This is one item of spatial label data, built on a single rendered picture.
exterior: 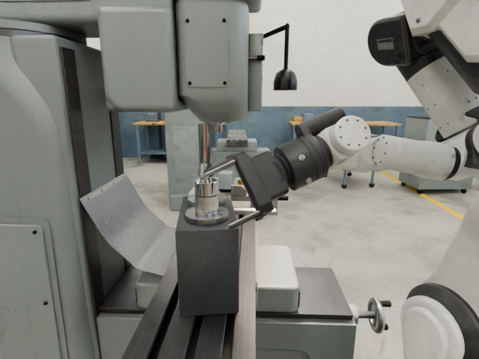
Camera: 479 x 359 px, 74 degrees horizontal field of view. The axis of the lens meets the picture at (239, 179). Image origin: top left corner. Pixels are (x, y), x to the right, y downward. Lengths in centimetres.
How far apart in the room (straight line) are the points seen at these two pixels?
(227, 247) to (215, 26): 55
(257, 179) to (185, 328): 32
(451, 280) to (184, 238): 46
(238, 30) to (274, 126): 665
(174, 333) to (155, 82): 59
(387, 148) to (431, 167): 9
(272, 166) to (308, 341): 66
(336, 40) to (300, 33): 79
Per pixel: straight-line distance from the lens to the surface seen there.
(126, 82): 90
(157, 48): 88
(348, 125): 59
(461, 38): 57
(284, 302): 101
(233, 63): 87
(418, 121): 535
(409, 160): 66
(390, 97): 807
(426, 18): 61
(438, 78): 75
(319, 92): 761
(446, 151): 70
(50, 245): 101
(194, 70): 88
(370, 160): 68
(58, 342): 116
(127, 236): 106
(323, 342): 110
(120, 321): 112
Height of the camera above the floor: 138
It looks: 14 degrees down
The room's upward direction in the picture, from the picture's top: straight up
